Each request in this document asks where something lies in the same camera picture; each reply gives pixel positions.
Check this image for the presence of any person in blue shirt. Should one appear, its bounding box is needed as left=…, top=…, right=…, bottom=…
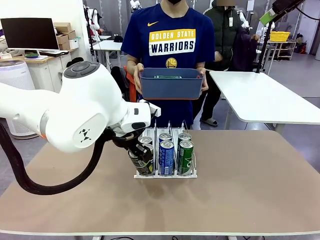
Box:
left=120, top=0, right=216, bottom=130

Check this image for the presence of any white desk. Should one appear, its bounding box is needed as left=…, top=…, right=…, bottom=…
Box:
left=92, top=39, right=127, bottom=70

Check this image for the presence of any white cabinet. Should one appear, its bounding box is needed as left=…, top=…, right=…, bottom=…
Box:
left=24, top=48, right=81, bottom=95

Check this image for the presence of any black keyboard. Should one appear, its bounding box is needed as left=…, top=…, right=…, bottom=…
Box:
left=39, top=50, right=70, bottom=57

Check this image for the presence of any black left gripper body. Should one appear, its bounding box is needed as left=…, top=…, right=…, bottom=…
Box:
left=109, top=128, right=142, bottom=151

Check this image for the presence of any black computer monitor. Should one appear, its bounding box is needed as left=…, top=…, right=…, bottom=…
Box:
left=0, top=17, right=61, bottom=52

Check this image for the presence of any person in dark puffer jacket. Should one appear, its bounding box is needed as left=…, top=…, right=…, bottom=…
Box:
left=199, top=0, right=262, bottom=127

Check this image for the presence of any person's left forearm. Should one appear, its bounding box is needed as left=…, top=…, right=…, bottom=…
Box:
left=199, top=58, right=215, bottom=72

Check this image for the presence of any person's right hand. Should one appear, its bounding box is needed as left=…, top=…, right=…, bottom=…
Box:
left=133, top=62, right=145, bottom=95

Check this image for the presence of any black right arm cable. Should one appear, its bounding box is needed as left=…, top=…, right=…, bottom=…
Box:
left=296, top=6, right=320, bottom=20

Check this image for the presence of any person's left hand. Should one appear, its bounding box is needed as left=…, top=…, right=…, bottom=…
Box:
left=197, top=67, right=210, bottom=92

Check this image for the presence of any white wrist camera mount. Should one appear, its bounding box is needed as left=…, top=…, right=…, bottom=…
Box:
left=138, top=99, right=162, bottom=118

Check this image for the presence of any clear acrylic can dispenser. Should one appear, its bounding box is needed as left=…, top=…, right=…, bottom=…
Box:
left=133, top=119, right=198, bottom=180

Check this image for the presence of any black sleeved left arm cable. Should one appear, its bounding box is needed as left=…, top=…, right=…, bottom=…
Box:
left=0, top=122, right=106, bottom=196

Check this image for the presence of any wooden shelf rack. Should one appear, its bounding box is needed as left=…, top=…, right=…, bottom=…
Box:
left=266, top=39, right=297, bottom=61

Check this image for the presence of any yellow plastic crate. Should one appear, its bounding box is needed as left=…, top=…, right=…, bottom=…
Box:
left=269, top=31, right=292, bottom=43

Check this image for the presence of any large white table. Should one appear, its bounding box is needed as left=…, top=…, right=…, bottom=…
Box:
left=208, top=70, right=320, bottom=136

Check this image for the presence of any white air purifier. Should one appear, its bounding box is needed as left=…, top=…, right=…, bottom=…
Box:
left=0, top=59, right=40, bottom=140

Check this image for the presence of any orange garment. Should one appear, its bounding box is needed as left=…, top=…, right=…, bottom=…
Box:
left=123, top=66, right=138, bottom=103

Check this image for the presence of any dark purple jacket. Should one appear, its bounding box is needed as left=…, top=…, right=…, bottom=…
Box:
left=231, top=31, right=260, bottom=72

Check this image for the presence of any person's right forearm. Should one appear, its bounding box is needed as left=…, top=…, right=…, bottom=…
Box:
left=126, top=55, right=140, bottom=75

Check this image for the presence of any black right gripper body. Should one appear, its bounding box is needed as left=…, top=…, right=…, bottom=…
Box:
left=271, top=0, right=305, bottom=15

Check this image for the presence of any blue plastic bin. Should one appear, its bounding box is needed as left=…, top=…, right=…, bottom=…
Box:
left=139, top=67, right=205, bottom=101

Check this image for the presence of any black stand pole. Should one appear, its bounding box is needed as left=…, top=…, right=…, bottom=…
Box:
left=254, top=14, right=273, bottom=74

